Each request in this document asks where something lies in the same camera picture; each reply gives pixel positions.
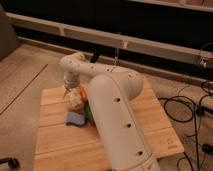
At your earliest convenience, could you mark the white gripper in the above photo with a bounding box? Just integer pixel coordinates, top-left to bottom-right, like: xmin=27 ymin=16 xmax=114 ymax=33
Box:
xmin=63 ymin=71 xmax=81 ymax=99

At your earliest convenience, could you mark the blue sponge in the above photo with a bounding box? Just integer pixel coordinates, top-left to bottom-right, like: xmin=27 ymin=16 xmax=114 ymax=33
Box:
xmin=65 ymin=112 xmax=86 ymax=126

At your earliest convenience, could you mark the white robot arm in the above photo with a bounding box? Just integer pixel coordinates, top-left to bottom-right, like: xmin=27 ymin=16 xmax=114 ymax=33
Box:
xmin=60 ymin=52 xmax=161 ymax=171

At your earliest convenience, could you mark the green ceramic bowl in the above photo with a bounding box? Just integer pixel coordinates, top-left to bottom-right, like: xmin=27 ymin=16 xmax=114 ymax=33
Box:
xmin=83 ymin=103 xmax=94 ymax=123

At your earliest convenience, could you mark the wooden table board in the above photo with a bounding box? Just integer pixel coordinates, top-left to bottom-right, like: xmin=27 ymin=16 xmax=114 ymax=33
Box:
xmin=33 ymin=79 xmax=184 ymax=171

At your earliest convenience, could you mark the orange capped bottle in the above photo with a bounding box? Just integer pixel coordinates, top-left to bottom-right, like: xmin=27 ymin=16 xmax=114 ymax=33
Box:
xmin=68 ymin=84 xmax=88 ymax=111

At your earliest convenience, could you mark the black chair caster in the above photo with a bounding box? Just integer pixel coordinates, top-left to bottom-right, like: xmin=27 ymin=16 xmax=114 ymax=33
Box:
xmin=0 ymin=158 xmax=19 ymax=169

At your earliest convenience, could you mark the white shelf rail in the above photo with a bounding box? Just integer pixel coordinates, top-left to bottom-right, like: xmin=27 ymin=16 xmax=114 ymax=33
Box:
xmin=6 ymin=12 xmax=213 ymax=68

